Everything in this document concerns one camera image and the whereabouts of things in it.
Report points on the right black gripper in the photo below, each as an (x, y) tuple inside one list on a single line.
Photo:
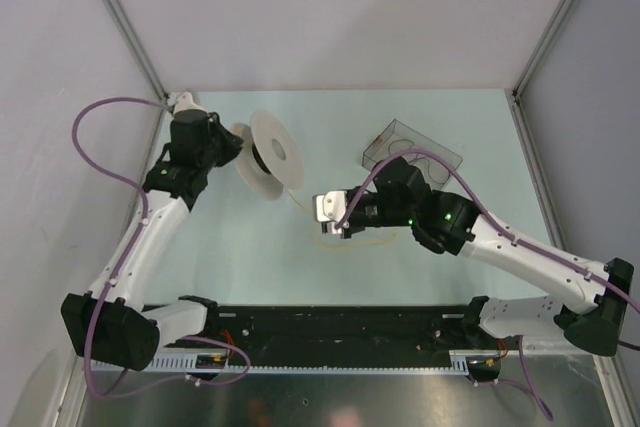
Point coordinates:
[(350, 229)]

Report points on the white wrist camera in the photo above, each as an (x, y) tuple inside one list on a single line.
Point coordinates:
[(328, 210), (185, 101)]

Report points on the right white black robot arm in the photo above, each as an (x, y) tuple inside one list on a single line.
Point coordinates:
[(584, 300)]

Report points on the right aluminium frame post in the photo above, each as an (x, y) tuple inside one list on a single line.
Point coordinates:
[(553, 29)]

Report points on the clear plastic box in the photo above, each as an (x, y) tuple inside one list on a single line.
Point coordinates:
[(396, 137)]

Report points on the aluminium frame post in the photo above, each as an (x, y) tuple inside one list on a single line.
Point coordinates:
[(130, 37), (553, 29)]

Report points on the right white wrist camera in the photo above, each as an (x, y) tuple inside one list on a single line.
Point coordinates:
[(328, 210)]

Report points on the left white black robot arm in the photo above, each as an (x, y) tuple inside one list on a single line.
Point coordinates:
[(110, 323)]

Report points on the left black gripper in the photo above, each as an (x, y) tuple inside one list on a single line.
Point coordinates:
[(233, 143)]

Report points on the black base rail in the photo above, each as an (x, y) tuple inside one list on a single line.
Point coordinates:
[(347, 337)]

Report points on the left aluminium frame post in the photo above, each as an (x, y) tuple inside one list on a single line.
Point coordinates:
[(130, 37)]

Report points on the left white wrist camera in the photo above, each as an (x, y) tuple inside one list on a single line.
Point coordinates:
[(185, 101)]

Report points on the white plastic spool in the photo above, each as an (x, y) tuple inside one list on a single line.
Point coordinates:
[(269, 161)]

